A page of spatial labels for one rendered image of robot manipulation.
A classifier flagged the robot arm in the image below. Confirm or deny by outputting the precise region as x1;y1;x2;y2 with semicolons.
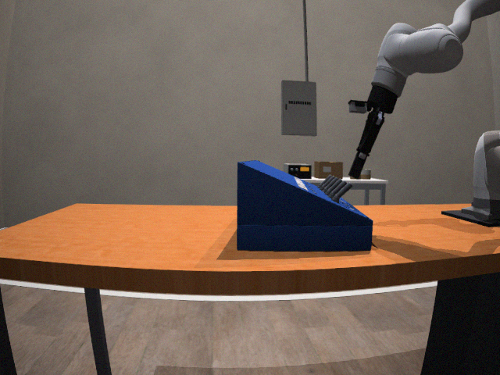
371;0;500;220

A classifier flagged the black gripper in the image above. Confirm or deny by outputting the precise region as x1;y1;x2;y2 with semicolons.
348;85;398;179

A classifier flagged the blue switch panel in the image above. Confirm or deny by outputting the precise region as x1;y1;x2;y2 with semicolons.
237;160;373;252

